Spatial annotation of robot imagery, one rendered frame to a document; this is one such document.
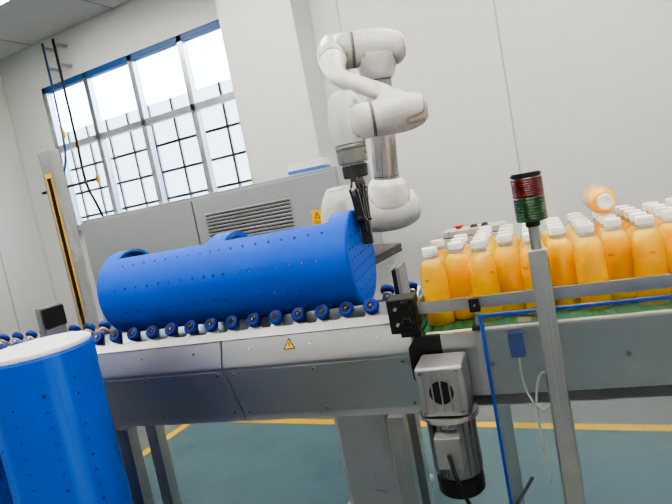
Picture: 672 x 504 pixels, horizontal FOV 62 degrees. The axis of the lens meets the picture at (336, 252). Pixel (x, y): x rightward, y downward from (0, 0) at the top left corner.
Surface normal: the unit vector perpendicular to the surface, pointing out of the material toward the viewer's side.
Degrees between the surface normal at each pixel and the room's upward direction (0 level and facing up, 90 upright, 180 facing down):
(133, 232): 90
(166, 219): 90
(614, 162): 90
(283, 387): 110
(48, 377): 90
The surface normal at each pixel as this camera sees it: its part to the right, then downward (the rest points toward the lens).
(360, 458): -0.43, 0.18
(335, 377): -0.23, 0.47
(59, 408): 0.60, -0.03
